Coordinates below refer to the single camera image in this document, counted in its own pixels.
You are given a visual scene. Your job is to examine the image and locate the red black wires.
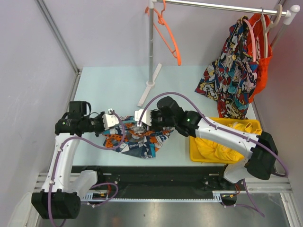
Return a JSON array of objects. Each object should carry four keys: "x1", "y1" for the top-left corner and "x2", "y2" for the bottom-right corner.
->
[{"x1": 94, "y1": 181, "x2": 113, "y2": 197}]

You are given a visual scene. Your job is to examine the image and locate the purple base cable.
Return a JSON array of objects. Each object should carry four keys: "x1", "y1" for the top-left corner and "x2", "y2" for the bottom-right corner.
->
[{"x1": 85, "y1": 182, "x2": 119, "y2": 209}]

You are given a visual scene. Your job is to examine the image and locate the comic print shorts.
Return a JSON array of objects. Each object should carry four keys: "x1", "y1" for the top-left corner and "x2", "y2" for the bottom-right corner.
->
[{"x1": 195, "y1": 16, "x2": 258, "y2": 119}]

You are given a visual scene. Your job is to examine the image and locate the black mounting plate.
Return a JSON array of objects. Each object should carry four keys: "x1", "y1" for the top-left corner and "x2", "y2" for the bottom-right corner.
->
[{"x1": 48, "y1": 165, "x2": 277, "y2": 200}]

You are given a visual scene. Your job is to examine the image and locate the white metal clothes rack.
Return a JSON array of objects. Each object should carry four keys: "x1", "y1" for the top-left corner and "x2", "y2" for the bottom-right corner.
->
[{"x1": 137, "y1": 0, "x2": 301, "y2": 107}]

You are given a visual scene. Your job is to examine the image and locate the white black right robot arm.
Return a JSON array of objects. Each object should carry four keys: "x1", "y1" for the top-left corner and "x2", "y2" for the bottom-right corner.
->
[{"x1": 150, "y1": 96, "x2": 278, "y2": 190}]

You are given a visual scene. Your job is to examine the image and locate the orange blue patterned shorts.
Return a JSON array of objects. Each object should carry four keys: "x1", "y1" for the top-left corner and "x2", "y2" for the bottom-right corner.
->
[{"x1": 103, "y1": 116, "x2": 174, "y2": 159}]

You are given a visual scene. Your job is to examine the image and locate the beige plastic hanger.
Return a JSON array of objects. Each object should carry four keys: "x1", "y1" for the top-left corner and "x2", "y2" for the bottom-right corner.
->
[{"x1": 260, "y1": 4, "x2": 283, "y2": 58}]

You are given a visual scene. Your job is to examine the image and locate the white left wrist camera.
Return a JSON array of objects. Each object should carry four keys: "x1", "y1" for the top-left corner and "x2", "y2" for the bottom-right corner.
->
[{"x1": 102, "y1": 109, "x2": 120, "y2": 130}]

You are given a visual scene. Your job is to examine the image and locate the pink plastic hanger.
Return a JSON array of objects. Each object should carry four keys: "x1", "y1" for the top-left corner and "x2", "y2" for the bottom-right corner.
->
[{"x1": 242, "y1": 18, "x2": 257, "y2": 62}]

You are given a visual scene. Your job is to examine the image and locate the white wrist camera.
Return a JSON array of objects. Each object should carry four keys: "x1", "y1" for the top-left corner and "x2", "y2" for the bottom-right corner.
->
[
  {"x1": 134, "y1": 109, "x2": 152, "y2": 127},
  {"x1": 102, "y1": 109, "x2": 120, "y2": 130}
]

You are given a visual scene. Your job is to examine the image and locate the yellow plastic bin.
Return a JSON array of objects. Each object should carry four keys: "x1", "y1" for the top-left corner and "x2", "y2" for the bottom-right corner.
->
[{"x1": 189, "y1": 118, "x2": 261, "y2": 164}]

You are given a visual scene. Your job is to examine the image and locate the white perforated cable tray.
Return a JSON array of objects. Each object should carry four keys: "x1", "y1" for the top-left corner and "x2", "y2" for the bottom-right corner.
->
[{"x1": 80, "y1": 192, "x2": 228, "y2": 207}]

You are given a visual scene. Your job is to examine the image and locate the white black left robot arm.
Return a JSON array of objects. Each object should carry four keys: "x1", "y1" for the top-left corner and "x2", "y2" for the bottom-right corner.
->
[{"x1": 31, "y1": 101, "x2": 105, "y2": 220}]

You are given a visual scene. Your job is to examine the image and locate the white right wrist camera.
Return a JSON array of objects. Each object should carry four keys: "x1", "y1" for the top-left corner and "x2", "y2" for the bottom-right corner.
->
[{"x1": 134, "y1": 109, "x2": 152, "y2": 127}]

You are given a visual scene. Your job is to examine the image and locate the yellow cloth in bin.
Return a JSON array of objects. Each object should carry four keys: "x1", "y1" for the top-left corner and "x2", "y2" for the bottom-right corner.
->
[{"x1": 195, "y1": 122, "x2": 262, "y2": 163}]

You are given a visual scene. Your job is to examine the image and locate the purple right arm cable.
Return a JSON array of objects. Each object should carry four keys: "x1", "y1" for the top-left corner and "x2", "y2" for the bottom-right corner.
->
[{"x1": 137, "y1": 91, "x2": 289, "y2": 178}]

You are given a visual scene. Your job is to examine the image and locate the red orange shorts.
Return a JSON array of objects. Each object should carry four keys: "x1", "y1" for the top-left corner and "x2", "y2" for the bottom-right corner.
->
[{"x1": 247, "y1": 14, "x2": 272, "y2": 103}]

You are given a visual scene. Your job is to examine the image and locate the orange plastic hanger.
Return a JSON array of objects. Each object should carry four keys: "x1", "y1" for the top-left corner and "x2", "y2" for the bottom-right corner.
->
[{"x1": 145, "y1": 0, "x2": 182, "y2": 66}]

